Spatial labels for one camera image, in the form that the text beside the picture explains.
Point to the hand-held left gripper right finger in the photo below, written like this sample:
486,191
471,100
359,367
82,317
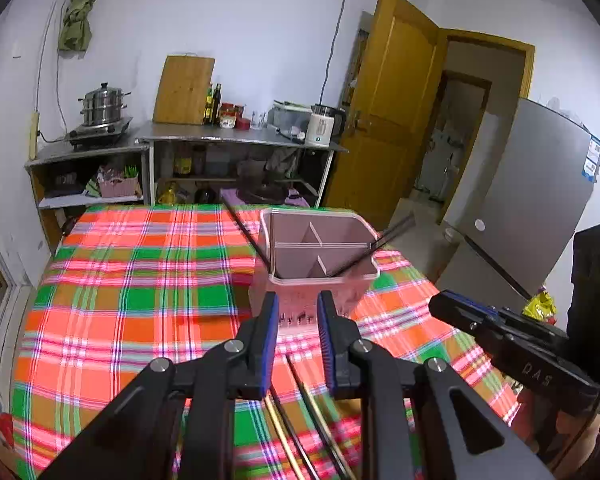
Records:
325,345

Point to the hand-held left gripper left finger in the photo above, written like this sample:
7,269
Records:
272,345

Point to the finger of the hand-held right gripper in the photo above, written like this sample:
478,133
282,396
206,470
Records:
455,310
490,309

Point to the black chopstick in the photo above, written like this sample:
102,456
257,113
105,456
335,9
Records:
360,259
245,230
397,225
295,437
305,390

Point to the light wooden chopstick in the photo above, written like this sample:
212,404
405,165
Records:
321,421
280,435

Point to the pink plastic utensil basket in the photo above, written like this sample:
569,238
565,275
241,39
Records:
290,265

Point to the person's right hand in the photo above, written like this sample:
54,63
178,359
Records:
575,440

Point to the yellow snack bag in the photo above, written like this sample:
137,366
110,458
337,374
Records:
540,306

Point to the grey refrigerator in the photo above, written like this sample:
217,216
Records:
520,185

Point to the purple plastic stool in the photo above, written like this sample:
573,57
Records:
235,196

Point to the plaid tablecloth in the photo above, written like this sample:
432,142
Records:
130,285

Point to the dark wok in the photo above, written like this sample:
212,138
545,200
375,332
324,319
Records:
262,182

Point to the yellow oil jug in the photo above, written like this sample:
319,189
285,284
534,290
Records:
168,194

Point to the yellow wooden door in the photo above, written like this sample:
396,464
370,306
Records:
385,110

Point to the white electric kettle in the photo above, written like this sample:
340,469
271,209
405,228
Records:
320,127

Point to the small pink storage basket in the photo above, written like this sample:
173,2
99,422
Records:
120,187

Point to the red can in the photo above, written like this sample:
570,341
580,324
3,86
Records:
243,124

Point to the steel kitchen table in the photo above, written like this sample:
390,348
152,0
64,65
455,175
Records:
205,132

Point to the clear drinking glass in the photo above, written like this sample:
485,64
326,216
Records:
258,120

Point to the green oil bottle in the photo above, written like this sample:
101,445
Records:
208,107

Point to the dark sauce bottle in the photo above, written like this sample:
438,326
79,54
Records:
216,105

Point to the wooden cutting board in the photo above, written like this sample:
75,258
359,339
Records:
182,90

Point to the wooden side cabinet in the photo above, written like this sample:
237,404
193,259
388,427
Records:
80,152

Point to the steel steamer pot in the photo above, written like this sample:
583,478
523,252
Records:
102,105

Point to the beige power strip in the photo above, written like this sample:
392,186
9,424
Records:
35,135

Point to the hanging green cloth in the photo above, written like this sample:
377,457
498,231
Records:
77,25

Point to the wooden door frame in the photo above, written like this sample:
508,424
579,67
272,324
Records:
480,40

